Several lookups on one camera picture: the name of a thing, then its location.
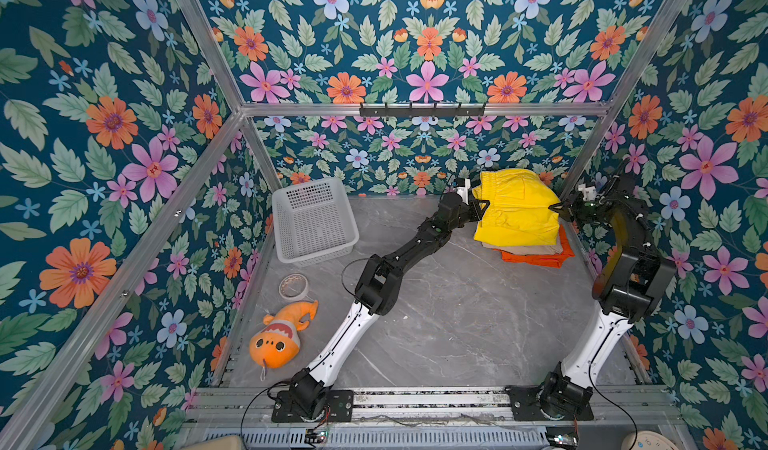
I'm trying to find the beige shorts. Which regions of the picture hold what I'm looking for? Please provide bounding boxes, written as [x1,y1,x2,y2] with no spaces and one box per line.
[482,236,563,255]

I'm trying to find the yellow shorts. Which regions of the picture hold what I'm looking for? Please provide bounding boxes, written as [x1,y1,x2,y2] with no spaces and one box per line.
[473,168,560,247]

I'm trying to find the orange shorts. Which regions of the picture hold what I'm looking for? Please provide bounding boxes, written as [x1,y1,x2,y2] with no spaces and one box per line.
[500,225,575,268]

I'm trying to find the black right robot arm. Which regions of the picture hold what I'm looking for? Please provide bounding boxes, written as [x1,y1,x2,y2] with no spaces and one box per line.
[538,173,675,419]

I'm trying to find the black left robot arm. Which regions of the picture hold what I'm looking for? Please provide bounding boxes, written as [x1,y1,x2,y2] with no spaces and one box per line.
[282,187,490,419]

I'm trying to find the white plastic laundry basket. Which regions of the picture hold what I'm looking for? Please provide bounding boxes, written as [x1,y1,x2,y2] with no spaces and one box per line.
[272,177,359,267]

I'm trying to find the tape roll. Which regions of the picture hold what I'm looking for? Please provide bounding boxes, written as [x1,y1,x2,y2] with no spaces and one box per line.
[278,273,309,302]

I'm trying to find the orange fish plush toy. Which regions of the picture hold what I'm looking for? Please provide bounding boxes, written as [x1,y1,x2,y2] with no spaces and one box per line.
[248,300,319,381]

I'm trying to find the white round device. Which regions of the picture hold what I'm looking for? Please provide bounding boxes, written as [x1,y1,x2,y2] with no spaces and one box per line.
[620,430,679,450]

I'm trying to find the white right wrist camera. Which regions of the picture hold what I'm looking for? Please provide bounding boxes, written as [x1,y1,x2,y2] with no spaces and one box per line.
[577,184,598,202]

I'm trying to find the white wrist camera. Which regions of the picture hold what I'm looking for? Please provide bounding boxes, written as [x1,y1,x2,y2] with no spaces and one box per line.
[455,178,473,205]
[577,184,598,202]

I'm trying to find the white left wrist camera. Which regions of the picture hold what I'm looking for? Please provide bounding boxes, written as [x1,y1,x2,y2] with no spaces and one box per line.
[455,178,473,205]

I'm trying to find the black hook rail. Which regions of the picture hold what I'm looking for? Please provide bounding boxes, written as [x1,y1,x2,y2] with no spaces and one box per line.
[358,102,486,118]

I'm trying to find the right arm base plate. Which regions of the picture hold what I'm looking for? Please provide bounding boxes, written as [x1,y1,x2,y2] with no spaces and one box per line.
[504,386,594,421]

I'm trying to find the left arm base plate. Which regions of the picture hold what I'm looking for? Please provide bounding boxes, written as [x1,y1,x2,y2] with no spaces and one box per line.
[271,389,355,423]

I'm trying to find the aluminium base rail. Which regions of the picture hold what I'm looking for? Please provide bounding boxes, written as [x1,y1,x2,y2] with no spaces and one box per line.
[176,385,697,449]

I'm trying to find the aluminium frame post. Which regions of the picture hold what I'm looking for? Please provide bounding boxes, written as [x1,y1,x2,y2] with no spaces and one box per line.
[176,0,282,191]

